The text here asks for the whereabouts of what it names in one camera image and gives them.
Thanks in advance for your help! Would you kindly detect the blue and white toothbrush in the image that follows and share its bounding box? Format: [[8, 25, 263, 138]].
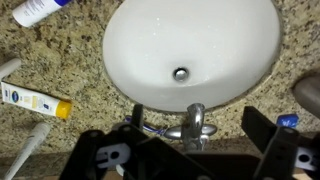
[[124, 114, 168, 136]]

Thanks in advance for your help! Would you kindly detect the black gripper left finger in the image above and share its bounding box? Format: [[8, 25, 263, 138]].
[[59, 103, 214, 180]]

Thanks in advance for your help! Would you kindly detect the white bottle with blue cap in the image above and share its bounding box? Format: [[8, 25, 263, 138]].
[[11, 0, 74, 28]]

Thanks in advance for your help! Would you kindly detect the metal cup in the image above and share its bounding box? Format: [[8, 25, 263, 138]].
[[292, 73, 320, 120]]

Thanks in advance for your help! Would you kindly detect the chrome sink faucet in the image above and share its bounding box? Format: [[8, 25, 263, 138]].
[[163, 102, 218, 153]]

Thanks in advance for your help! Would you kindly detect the white tube with yellow cap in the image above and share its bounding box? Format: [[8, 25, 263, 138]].
[[0, 81, 73, 120]]

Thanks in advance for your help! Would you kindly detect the white oval sink basin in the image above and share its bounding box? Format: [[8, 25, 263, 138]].
[[101, 0, 282, 113]]

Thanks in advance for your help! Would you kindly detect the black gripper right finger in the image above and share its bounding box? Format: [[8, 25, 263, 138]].
[[241, 105, 320, 180]]

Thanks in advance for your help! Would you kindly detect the metal sink drain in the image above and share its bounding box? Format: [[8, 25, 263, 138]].
[[172, 66, 190, 83]]

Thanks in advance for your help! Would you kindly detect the small blue packet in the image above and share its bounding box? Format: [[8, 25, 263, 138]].
[[276, 113, 300, 129]]

